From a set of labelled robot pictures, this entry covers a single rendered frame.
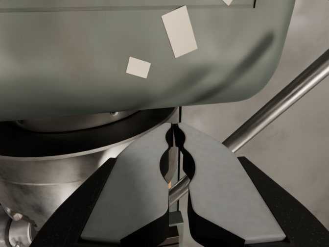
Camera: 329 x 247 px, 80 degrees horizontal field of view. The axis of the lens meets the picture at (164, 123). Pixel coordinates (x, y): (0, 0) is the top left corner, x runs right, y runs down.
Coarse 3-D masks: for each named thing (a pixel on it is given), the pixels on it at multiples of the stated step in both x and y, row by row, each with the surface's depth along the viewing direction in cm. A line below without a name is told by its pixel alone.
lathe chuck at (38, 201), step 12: (0, 180) 22; (84, 180) 22; (168, 180) 32; (0, 192) 24; (12, 192) 22; (24, 192) 22; (36, 192) 22; (48, 192) 22; (60, 192) 22; (72, 192) 22; (12, 204) 24; (24, 204) 23; (36, 204) 23; (48, 204) 23; (60, 204) 23; (12, 216) 27; (36, 216) 24; (48, 216) 24; (36, 228) 26
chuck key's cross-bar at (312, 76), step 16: (320, 64) 12; (304, 80) 12; (320, 80) 12; (288, 96) 13; (256, 112) 14; (272, 112) 13; (240, 128) 14; (256, 128) 14; (224, 144) 15; (240, 144) 14; (176, 192) 17
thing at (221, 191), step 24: (192, 144) 10; (216, 144) 10; (192, 168) 9; (216, 168) 9; (240, 168) 9; (192, 192) 7; (216, 192) 7; (240, 192) 7; (192, 216) 7; (216, 216) 7; (240, 216) 7; (264, 216) 7; (216, 240) 7; (240, 240) 6; (264, 240) 6
